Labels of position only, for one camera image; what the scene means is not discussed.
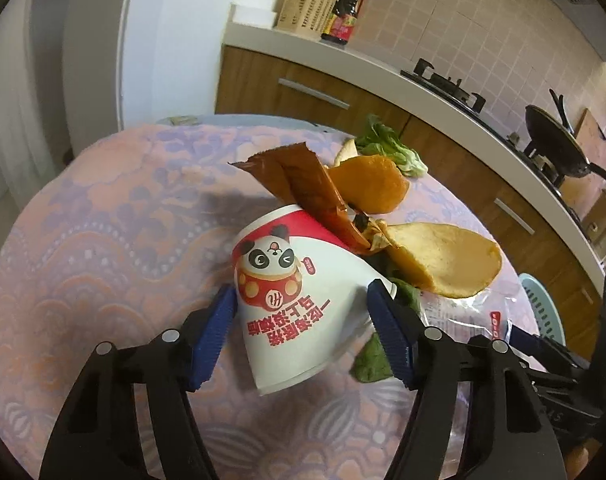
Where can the pale fruit peel piece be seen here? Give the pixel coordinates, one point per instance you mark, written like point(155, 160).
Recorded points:
point(345, 152)

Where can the panda print paper cup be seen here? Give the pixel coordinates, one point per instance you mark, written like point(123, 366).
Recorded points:
point(303, 310)

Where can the black gas stove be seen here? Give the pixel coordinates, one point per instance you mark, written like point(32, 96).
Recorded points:
point(445, 85)

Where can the clear plastic bag red label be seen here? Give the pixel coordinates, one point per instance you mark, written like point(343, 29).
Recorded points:
point(463, 315)

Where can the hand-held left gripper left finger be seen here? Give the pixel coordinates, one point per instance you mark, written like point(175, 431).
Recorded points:
point(210, 340)

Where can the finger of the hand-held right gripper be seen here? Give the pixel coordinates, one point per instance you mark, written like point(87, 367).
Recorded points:
point(533, 347)

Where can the light blue plastic basket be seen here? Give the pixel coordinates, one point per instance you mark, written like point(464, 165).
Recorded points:
point(540, 300)

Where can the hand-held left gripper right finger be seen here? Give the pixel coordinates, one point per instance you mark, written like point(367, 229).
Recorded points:
point(390, 340)

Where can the dark green leaf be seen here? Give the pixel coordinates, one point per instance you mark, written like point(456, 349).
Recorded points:
point(373, 362)

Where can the black wok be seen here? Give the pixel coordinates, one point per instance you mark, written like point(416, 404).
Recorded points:
point(600, 172)

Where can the wooden cutting board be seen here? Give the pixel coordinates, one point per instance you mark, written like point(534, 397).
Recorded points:
point(593, 130)

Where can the green leafy vegetable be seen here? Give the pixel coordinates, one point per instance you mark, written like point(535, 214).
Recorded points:
point(383, 142)

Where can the large dark sauce bottle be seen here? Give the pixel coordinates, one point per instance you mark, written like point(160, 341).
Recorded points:
point(350, 10)

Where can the pink floral blanket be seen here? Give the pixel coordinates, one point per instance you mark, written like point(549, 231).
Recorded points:
point(108, 240)

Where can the large orange fruit peel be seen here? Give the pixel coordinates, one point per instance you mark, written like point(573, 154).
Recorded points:
point(448, 260)

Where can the brown snack wrapper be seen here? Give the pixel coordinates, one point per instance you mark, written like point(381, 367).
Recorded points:
point(308, 185)

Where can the beige chopstick holder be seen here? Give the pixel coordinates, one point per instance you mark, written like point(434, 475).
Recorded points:
point(303, 10)

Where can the small orange fruit peel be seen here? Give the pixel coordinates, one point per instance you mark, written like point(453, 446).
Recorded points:
point(373, 185)

